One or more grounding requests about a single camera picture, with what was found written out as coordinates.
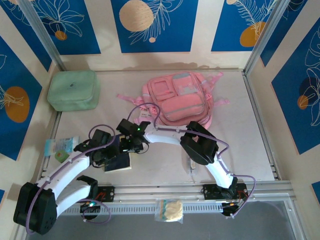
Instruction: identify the thick dark blue book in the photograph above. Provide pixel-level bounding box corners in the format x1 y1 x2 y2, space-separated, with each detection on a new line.
103 149 133 174

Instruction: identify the pink backpack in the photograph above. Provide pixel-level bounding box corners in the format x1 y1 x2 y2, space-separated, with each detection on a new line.
116 71 231 130

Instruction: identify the light blue tissue pack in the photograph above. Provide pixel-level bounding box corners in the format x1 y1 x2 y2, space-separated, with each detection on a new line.
44 136 80 157

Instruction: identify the clear packaged stationery item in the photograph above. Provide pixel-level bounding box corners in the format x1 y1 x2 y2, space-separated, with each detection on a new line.
185 152 200 177

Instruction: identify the mint green zip pouch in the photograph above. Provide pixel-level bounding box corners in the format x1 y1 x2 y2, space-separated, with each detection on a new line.
46 69 102 112

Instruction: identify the clear bag with yellow contents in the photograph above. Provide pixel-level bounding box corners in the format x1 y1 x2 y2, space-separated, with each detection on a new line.
154 198 185 223

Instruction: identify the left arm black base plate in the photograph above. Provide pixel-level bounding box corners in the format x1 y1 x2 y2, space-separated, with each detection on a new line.
74 185 116 204

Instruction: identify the aluminium table rail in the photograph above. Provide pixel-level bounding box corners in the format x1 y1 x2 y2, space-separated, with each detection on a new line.
94 184 293 201

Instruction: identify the slotted grey cable tray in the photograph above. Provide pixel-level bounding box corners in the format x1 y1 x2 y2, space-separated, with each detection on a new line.
59 201 225 217

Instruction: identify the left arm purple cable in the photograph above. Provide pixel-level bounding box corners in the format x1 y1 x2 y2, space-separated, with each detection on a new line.
24 123 118 236

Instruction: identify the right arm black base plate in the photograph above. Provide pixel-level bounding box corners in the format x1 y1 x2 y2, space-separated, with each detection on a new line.
201 183 248 201

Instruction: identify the aluminium frame post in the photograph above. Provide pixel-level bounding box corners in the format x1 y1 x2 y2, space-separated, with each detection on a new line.
243 0 292 73
18 0 67 72

